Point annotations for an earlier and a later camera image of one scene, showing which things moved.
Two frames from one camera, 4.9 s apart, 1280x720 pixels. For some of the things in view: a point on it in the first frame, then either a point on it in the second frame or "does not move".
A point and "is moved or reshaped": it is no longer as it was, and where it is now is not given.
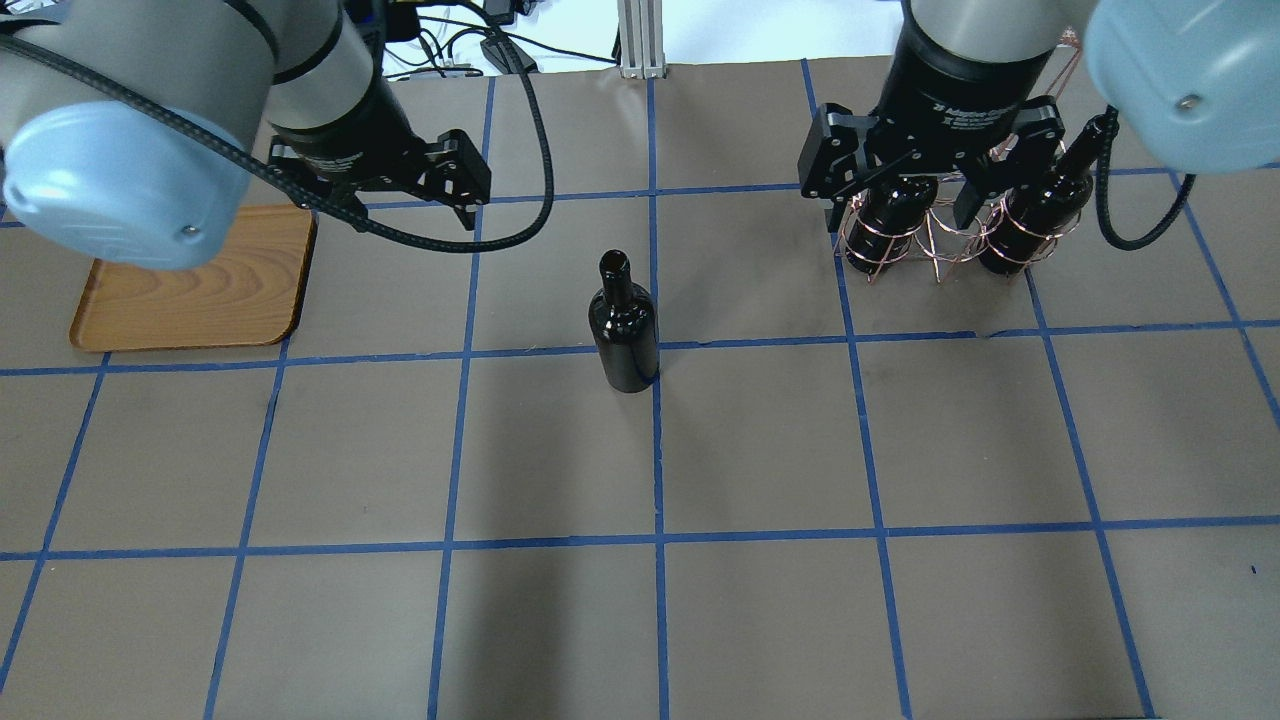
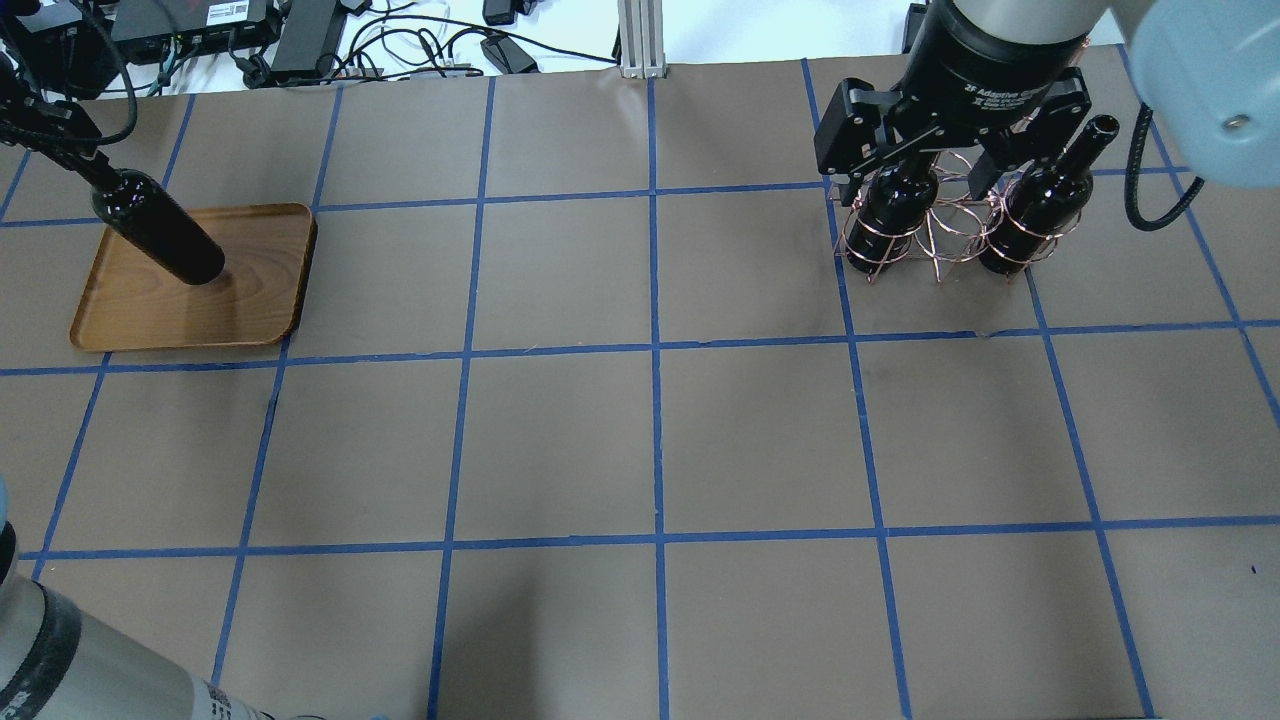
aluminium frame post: (640, 39) does not move
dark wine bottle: (623, 320) is moved or reshaped
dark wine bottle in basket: (891, 214) does not move
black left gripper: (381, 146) → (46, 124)
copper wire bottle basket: (1036, 221) does not move
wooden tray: (252, 295) does not move
